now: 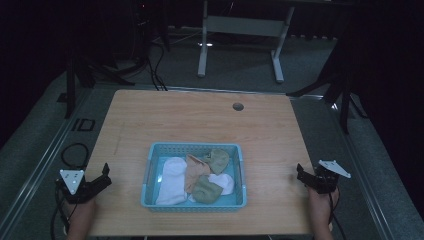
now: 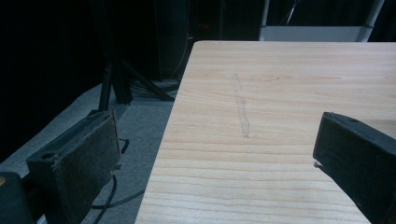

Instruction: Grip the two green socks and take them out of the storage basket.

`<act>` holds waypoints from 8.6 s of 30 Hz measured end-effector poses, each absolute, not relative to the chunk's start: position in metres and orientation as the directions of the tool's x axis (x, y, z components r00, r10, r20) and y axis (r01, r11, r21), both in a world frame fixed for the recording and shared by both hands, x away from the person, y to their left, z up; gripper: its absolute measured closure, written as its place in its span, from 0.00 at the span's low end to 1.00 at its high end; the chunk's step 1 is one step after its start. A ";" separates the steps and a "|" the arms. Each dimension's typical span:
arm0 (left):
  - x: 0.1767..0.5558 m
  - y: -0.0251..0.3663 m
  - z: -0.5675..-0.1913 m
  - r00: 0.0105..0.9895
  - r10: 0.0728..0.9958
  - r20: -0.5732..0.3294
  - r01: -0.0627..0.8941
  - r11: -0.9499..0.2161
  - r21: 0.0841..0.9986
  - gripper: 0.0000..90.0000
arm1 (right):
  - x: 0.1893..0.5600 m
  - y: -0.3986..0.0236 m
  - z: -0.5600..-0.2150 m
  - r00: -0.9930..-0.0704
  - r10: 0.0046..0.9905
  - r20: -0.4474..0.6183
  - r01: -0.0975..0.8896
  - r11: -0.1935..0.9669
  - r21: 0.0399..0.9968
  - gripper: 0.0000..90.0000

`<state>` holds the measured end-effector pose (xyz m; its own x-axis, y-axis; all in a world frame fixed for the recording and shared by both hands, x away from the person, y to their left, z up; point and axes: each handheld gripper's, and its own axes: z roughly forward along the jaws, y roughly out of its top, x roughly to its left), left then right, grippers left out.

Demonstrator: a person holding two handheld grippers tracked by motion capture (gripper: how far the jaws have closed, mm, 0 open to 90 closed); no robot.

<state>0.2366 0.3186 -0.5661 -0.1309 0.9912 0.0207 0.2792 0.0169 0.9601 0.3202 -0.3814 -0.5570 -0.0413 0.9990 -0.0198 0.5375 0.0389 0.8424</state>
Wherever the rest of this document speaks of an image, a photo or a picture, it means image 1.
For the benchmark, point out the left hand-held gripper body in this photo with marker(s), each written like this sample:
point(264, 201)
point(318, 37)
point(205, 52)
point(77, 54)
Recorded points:
point(76, 191)

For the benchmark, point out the green sock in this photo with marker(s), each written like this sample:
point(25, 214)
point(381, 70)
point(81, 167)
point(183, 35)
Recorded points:
point(219, 160)
point(206, 191)

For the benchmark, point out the black stand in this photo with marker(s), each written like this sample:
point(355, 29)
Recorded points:
point(70, 90)
point(345, 100)

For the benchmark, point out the blue plastic basket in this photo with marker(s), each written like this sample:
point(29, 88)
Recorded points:
point(151, 196)

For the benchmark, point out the person's left hand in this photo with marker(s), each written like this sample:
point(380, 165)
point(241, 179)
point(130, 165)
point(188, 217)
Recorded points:
point(81, 215)

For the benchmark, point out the person's right hand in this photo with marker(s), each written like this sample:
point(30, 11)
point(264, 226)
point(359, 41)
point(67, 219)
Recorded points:
point(320, 208)

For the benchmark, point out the white desk frame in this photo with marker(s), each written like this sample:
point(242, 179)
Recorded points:
point(245, 26)

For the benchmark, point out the olive green cloth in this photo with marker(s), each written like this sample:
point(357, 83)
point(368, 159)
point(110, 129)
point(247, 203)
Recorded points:
point(225, 184)

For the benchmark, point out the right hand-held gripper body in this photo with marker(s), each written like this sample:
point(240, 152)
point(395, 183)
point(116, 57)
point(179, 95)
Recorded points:
point(325, 180)

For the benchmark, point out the orange sock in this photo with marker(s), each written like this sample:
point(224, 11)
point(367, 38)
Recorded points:
point(195, 171)

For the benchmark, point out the long white sock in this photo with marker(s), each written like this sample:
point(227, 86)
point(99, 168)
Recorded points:
point(173, 183)

